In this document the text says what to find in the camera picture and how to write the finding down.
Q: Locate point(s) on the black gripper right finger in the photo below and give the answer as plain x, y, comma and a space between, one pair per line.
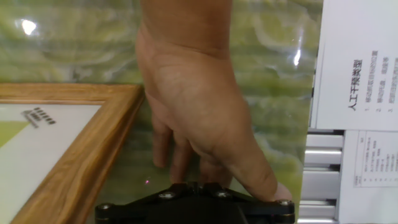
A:
267, 213

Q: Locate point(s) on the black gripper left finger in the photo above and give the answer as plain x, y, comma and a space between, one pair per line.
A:
124, 213

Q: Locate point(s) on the person left forearm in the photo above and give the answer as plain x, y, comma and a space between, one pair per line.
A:
186, 21

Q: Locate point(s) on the person left hand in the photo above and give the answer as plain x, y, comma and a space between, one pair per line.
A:
192, 102

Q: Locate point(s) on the white paper with printed table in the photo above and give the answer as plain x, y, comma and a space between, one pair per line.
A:
373, 180

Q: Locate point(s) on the green marble pattern mat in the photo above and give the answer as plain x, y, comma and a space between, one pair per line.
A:
273, 93

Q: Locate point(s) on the white paper with text list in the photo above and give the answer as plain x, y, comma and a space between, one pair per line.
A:
357, 62

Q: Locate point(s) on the wooden picture frame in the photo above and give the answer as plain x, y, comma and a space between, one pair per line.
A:
77, 161

